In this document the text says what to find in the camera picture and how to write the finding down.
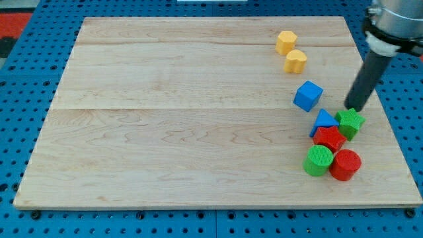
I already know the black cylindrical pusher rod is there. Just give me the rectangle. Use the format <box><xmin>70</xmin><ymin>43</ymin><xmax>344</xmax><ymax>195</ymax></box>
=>
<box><xmin>344</xmin><ymin>50</ymin><xmax>392</xmax><ymax>112</ymax></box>

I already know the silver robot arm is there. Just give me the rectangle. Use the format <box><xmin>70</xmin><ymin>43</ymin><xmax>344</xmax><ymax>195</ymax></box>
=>
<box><xmin>344</xmin><ymin>0</ymin><xmax>422</xmax><ymax>112</ymax></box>

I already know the blue triangle block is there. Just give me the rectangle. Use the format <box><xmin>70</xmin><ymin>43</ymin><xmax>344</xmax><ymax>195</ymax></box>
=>
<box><xmin>309</xmin><ymin>109</ymin><xmax>339</xmax><ymax>138</ymax></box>

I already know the blue cube block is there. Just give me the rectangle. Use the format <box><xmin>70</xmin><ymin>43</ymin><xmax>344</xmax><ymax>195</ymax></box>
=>
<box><xmin>293</xmin><ymin>81</ymin><xmax>323</xmax><ymax>112</ymax></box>

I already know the green star block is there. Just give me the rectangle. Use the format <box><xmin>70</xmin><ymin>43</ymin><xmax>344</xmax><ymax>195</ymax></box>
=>
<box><xmin>335</xmin><ymin>108</ymin><xmax>366</xmax><ymax>141</ymax></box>

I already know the red star block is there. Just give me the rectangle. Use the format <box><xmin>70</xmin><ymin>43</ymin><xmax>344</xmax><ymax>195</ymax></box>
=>
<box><xmin>313</xmin><ymin>126</ymin><xmax>347</xmax><ymax>153</ymax></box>

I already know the yellow heart block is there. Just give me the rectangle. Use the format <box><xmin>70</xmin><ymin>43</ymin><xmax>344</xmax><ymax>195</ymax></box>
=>
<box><xmin>284</xmin><ymin>50</ymin><xmax>307</xmax><ymax>74</ymax></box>

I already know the red cylinder block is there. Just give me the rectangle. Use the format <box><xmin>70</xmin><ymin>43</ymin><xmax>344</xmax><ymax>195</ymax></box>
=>
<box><xmin>329</xmin><ymin>149</ymin><xmax>362</xmax><ymax>181</ymax></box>

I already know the green cylinder block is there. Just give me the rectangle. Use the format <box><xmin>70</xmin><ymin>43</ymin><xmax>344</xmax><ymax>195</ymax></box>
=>
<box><xmin>303</xmin><ymin>145</ymin><xmax>334</xmax><ymax>177</ymax></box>

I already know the yellow hexagon block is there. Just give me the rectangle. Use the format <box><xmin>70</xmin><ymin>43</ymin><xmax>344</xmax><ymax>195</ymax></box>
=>
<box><xmin>275</xmin><ymin>31</ymin><xmax>297</xmax><ymax>55</ymax></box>

